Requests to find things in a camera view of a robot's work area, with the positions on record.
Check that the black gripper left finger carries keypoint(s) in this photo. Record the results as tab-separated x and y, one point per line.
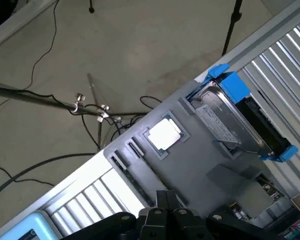
162	200

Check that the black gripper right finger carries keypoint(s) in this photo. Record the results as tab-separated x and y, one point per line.
172	202

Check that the grey parts rack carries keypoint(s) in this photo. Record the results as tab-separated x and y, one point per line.
180	162

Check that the silver CPU chip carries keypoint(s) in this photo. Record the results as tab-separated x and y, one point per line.
163	135

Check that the silver hard disk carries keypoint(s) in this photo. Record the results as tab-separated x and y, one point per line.
220	117

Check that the grey stand leg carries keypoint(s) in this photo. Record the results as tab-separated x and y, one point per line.
96	95

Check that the pale rounded device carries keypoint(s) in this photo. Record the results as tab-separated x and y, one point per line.
20	227

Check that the long black pole with clamps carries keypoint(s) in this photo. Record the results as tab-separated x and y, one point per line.
40	98

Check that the black stand pole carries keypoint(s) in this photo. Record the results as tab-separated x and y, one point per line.
231	27

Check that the black stand foot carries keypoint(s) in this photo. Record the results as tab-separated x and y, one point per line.
91	6

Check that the white panel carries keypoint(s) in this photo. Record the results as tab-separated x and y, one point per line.
12	22

